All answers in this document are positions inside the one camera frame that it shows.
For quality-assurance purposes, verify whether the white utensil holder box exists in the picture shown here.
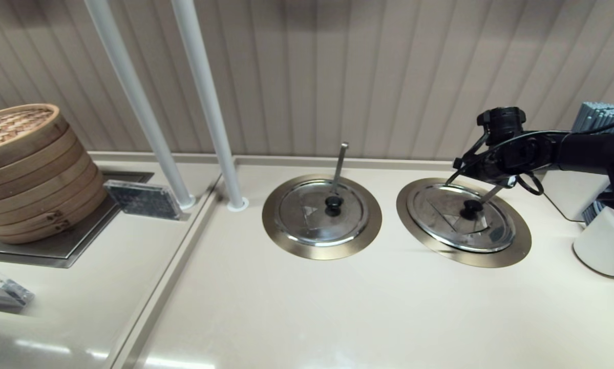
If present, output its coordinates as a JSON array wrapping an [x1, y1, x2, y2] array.
[[540, 169, 613, 222]]

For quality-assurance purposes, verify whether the ladle handle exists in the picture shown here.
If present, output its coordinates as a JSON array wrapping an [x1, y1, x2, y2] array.
[[330, 142, 349, 196], [478, 184, 505, 206]]

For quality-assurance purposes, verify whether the round steel pot lid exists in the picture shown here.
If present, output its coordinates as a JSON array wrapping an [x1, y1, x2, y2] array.
[[407, 183, 517, 254], [275, 179, 370, 248]]

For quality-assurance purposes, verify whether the bamboo steamer basket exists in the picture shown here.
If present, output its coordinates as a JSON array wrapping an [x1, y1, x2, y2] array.
[[0, 190, 108, 245], [0, 132, 78, 189], [0, 146, 85, 201], [0, 175, 101, 229], [0, 161, 93, 215]]

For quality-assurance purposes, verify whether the dark acrylic sign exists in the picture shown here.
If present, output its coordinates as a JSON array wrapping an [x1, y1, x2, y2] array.
[[104, 179, 183, 221]]

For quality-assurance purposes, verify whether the white support pole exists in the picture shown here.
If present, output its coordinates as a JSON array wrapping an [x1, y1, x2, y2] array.
[[170, 0, 250, 213], [83, 0, 196, 212]]

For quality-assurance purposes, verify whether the woven bamboo steamer lid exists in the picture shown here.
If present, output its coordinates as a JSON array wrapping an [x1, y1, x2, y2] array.
[[0, 104, 71, 175]]

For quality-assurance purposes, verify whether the clear acrylic block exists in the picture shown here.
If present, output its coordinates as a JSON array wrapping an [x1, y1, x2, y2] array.
[[0, 266, 35, 313]]

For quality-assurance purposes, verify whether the grey chopsticks bundle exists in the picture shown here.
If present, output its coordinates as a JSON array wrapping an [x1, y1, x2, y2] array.
[[572, 101, 614, 135]]

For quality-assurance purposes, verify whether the white round container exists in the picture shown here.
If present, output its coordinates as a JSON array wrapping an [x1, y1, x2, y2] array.
[[572, 205, 614, 279]]

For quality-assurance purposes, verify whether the black camera cable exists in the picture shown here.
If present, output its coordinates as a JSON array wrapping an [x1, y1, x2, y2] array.
[[445, 115, 614, 196]]

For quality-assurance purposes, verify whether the recessed steel tray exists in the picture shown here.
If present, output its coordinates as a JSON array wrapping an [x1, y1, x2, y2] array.
[[0, 172, 155, 270]]

